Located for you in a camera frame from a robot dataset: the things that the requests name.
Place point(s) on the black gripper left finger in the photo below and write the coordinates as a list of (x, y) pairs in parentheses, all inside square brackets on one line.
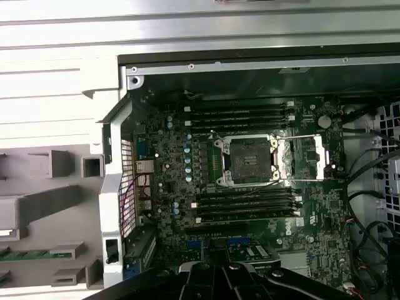
[(197, 284)]

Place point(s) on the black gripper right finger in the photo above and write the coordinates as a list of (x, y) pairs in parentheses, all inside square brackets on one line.
[(247, 284)]

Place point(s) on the thin metal locking lever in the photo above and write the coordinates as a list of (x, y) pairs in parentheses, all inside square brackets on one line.
[(250, 194), (212, 131)]

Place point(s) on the metal socket cover frame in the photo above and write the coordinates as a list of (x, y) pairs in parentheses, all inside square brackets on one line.
[(321, 156)]

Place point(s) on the CPU socket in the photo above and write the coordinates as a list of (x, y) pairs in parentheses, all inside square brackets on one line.
[(250, 156)]

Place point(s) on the small black graphics card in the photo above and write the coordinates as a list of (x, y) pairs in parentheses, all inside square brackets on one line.
[(250, 250)]

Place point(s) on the small silver heatsink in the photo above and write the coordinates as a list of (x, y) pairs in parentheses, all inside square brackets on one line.
[(292, 262)]

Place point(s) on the green motherboard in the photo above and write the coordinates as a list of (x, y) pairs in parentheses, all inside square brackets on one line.
[(315, 200)]

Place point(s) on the black open PC case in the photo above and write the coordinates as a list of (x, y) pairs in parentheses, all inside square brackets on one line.
[(109, 193)]

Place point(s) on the grey parts rack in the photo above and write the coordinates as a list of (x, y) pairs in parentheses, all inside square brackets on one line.
[(62, 215)]

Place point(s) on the green RAM stick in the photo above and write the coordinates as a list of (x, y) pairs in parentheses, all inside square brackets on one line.
[(28, 256)]

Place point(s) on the round coin battery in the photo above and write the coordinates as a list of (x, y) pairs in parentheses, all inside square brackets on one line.
[(324, 121)]

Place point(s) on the silver metal drive cage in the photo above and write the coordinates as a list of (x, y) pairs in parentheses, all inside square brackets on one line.
[(382, 125)]

